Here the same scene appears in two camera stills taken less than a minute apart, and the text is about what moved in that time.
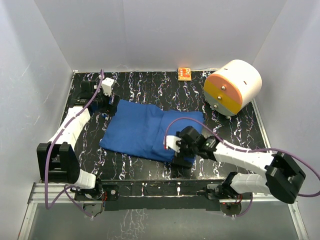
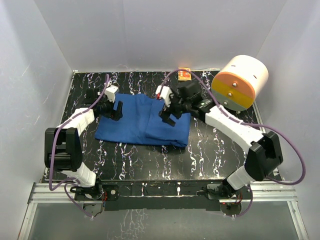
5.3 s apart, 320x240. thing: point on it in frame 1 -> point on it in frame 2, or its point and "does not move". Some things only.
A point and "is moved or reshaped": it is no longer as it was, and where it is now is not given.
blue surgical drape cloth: (139, 128) is moved or reshaped
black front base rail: (159, 195) does not move
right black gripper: (179, 157) -> (165, 114)
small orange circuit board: (184, 74) does not move
